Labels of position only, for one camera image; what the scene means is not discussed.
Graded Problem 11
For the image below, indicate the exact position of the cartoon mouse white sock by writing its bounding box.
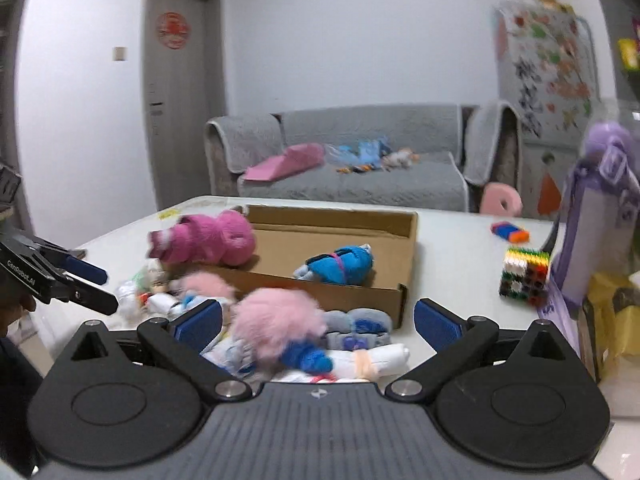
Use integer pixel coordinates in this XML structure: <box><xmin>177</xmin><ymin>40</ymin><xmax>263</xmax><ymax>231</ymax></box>
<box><xmin>115</xmin><ymin>259</ymin><xmax>179</xmax><ymax>321</ymax></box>

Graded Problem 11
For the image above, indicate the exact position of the grey blue sock bundle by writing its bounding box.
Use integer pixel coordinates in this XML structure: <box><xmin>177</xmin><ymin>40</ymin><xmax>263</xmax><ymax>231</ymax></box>
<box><xmin>321</xmin><ymin>308</ymin><xmax>393</xmax><ymax>351</ymax></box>

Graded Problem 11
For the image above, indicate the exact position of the white mesh sock bundle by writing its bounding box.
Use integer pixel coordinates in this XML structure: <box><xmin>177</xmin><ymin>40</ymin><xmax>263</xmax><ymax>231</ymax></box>
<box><xmin>201</xmin><ymin>333</ymin><xmax>281</xmax><ymax>388</ymax></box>

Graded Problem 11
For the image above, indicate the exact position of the light pink fluffy bundle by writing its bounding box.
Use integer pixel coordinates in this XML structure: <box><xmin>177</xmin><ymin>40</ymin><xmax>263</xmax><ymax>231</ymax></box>
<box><xmin>230</xmin><ymin>287</ymin><xmax>326</xmax><ymax>366</ymax></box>

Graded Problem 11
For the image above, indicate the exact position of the multicolour block cube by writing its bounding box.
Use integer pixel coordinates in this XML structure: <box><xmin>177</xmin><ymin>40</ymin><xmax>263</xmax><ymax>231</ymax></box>
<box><xmin>499</xmin><ymin>247</ymin><xmax>550</xmax><ymax>308</ymax></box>

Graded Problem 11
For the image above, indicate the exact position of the white sock with band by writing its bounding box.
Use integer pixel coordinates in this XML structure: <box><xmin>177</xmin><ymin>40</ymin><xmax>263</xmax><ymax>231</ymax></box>
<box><xmin>273</xmin><ymin>344</ymin><xmax>410</xmax><ymax>384</ymax></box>

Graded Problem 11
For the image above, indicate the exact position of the magenta fluffy sock bundle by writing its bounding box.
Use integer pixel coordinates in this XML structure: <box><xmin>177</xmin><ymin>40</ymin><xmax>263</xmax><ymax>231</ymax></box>
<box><xmin>148</xmin><ymin>209</ymin><xmax>256</xmax><ymax>266</ymax></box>

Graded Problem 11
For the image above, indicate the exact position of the small coloured block strip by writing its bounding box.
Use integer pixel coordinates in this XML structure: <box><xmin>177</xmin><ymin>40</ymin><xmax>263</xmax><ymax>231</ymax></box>
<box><xmin>490</xmin><ymin>222</ymin><xmax>530</xmax><ymax>244</ymax></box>

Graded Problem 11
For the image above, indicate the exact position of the brown cardboard box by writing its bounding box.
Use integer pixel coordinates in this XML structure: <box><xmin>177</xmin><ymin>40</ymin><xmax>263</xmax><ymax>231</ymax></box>
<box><xmin>170</xmin><ymin>205</ymin><xmax>419</xmax><ymax>328</ymax></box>

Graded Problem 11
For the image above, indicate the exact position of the pink plastic chair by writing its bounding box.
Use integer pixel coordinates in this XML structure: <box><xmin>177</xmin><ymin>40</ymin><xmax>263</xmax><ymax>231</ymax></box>
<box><xmin>480</xmin><ymin>182</ymin><xmax>523</xmax><ymax>218</ymax></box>

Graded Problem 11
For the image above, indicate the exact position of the yellow package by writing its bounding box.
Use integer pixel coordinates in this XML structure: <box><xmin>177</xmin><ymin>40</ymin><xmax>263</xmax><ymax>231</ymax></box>
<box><xmin>582</xmin><ymin>272</ymin><xmax>639</xmax><ymax>382</ymax></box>

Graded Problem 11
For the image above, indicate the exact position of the purple bag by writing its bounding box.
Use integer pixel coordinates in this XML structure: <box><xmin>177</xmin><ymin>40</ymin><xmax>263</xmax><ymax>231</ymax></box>
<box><xmin>538</xmin><ymin>122</ymin><xmax>639</xmax><ymax>350</ymax></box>

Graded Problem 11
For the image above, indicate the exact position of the plush toy on sofa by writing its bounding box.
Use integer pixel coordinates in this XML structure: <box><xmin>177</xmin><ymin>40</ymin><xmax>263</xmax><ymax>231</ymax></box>
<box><xmin>382</xmin><ymin>148</ymin><xmax>419</xmax><ymax>170</ymax></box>

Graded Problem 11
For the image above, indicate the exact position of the grey covered sofa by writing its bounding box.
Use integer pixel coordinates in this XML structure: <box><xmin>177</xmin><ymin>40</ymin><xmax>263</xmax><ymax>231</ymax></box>
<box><xmin>204</xmin><ymin>101</ymin><xmax>522</xmax><ymax>212</ymax></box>

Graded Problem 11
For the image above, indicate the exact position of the blue toy castle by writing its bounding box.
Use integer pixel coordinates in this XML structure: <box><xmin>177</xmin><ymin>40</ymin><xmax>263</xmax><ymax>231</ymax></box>
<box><xmin>358</xmin><ymin>136</ymin><xmax>392</xmax><ymax>165</ymax></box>

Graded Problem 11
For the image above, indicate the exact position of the red door decoration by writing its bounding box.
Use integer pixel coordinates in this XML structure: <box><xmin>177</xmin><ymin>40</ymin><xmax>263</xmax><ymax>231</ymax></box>
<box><xmin>155</xmin><ymin>12</ymin><xmax>191</xmax><ymax>50</ymax></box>

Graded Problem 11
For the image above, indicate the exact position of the grey door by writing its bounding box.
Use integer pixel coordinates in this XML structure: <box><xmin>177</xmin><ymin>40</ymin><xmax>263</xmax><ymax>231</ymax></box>
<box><xmin>143</xmin><ymin>0</ymin><xmax>227</xmax><ymax>209</ymax></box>

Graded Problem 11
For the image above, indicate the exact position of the decorated refrigerator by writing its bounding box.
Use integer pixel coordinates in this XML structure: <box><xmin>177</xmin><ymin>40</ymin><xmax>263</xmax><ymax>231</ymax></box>
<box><xmin>495</xmin><ymin>0</ymin><xmax>600</xmax><ymax>219</ymax></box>

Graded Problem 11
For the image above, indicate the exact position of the wall light switch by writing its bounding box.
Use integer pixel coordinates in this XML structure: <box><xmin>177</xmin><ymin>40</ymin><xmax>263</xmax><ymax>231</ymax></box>
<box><xmin>113</xmin><ymin>47</ymin><xmax>126</xmax><ymax>61</ymax></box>

